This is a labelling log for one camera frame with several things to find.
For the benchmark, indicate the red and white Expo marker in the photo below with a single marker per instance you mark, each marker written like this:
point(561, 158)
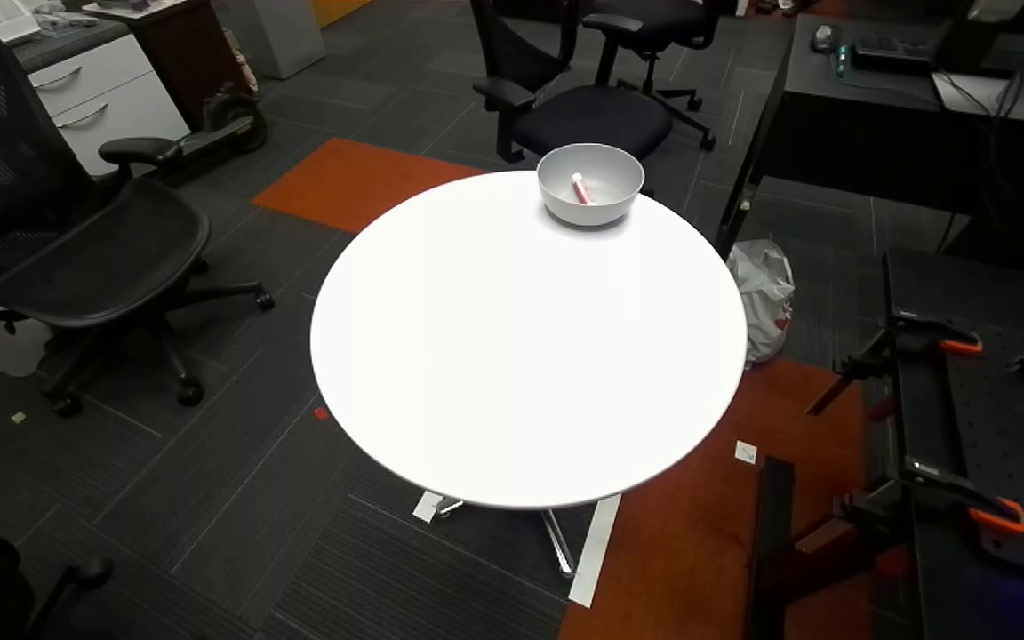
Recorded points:
point(582, 187)

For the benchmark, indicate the grey round bowl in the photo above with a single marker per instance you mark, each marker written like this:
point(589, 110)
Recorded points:
point(615, 180)

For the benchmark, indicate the small red floor object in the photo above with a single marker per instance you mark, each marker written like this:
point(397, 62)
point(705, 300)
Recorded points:
point(323, 415)

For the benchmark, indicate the black padded office chair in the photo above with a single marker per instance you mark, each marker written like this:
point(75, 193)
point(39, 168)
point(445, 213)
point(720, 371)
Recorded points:
point(594, 117)

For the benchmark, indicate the white metal table base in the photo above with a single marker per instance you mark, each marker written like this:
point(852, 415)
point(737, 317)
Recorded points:
point(594, 551)

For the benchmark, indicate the white crumpled plastic bag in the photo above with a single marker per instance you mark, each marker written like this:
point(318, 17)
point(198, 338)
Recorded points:
point(762, 296)

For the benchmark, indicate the small white paper scrap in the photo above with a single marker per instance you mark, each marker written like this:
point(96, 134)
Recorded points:
point(748, 454)

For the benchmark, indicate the black kick scooter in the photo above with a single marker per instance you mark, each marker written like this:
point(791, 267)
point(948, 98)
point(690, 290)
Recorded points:
point(223, 127)

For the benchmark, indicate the grey metal bin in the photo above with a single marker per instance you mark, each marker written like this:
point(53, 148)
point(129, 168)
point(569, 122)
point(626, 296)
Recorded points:
point(276, 33)

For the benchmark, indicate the black office desk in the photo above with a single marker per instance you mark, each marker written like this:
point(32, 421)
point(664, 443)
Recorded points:
point(878, 130)

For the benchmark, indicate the grey computer mouse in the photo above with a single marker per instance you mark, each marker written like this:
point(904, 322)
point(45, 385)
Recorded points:
point(823, 37)

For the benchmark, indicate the black mesh office chair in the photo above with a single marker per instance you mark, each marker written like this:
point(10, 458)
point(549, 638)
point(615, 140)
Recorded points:
point(96, 254)

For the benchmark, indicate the small blue bottle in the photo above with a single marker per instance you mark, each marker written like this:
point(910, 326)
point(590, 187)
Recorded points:
point(845, 59)

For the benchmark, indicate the white drawer cabinet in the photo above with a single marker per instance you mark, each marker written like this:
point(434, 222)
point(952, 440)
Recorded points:
point(109, 107)

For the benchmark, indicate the black computer keyboard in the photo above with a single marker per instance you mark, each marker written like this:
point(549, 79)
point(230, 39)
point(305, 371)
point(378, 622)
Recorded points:
point(899, 50)

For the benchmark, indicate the black perforated breadboard table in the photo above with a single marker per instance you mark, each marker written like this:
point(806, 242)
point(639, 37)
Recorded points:
point(985, 474)

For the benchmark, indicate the black table leg post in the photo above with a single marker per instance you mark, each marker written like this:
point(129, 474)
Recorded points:
point(768, 557)

